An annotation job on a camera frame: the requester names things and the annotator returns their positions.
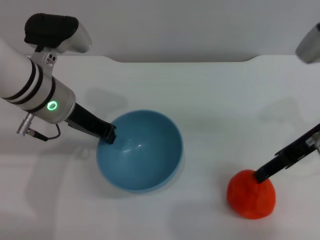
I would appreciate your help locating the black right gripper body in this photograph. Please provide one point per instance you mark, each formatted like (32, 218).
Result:
(297, 150)

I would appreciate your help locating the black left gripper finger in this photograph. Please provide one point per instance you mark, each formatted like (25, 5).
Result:
(110, 133)

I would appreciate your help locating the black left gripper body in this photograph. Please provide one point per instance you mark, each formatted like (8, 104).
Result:
(87, 118)

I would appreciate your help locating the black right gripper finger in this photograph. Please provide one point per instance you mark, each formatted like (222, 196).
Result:
(268, 171)

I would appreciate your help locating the orange fruit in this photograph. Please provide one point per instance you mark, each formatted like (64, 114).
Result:
(250, 200)

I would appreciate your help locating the blue bowl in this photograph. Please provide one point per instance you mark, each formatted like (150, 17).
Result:
(147, 162)

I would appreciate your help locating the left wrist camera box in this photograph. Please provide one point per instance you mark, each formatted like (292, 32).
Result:
(55, 32)

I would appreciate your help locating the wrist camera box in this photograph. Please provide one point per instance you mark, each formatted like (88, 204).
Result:
(55, 32)
(310, 45)

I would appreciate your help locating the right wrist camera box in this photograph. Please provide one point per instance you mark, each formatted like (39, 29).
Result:
(310, 45)

